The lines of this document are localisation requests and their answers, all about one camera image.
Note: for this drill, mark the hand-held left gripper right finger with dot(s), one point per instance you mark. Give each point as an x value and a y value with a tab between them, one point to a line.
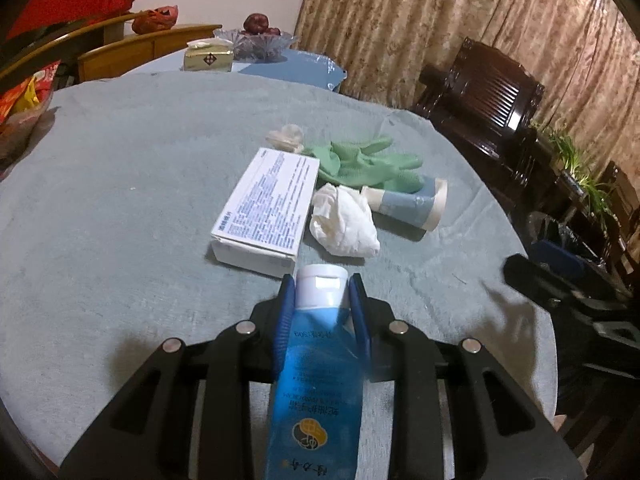
359	315

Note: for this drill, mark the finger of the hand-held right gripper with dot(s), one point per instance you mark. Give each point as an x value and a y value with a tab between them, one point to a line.
557	256
530	275

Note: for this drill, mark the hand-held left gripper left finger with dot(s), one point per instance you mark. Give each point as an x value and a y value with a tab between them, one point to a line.
285	320

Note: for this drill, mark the bin with black bag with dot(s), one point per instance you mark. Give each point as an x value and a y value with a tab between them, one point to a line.
570	227

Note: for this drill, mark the blue squeeze tube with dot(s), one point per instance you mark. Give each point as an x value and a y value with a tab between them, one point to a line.
315	360

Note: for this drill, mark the large white tissue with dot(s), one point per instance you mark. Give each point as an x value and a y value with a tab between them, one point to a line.
342	222

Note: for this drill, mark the blue and cream paper cup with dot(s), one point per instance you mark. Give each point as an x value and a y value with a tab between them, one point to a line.
405	205

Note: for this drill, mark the white printed carton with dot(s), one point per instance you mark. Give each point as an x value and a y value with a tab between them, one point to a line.
270	200

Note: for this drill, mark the green rubber glove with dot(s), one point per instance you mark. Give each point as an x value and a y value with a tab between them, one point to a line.
370	165

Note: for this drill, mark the small tissue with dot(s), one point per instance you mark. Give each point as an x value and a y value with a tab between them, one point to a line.
286	137

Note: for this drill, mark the dark wooden side table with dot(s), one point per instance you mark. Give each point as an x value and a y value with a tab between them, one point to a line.
565	195

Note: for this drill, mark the dark wooden armchair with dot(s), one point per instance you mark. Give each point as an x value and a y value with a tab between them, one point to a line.
620	210
480	95

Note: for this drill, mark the green potted plant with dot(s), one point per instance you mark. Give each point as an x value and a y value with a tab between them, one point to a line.
575	160

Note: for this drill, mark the blue tablecloth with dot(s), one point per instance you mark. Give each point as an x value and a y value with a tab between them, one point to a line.
300	67

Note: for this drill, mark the beige patterned curtain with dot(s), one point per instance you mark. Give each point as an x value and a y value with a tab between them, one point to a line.
450	20

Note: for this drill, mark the cream tissue box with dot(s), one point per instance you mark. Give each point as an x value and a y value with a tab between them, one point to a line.
207	57

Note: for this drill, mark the glass fruit bowl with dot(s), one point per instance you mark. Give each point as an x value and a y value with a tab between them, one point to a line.
255	46

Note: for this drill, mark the red apples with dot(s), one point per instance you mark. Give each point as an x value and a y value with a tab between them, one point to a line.
257	24

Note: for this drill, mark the light wooden cabinet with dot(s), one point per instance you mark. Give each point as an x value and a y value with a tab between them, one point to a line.
150	50

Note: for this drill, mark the red plastic bag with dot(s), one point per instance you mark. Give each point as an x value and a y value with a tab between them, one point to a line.
156	19

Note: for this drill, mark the bowl of red snack packets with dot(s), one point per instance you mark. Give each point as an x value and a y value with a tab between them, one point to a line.
22	110

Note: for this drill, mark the curved wooden chair back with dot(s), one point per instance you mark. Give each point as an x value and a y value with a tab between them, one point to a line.
60	42

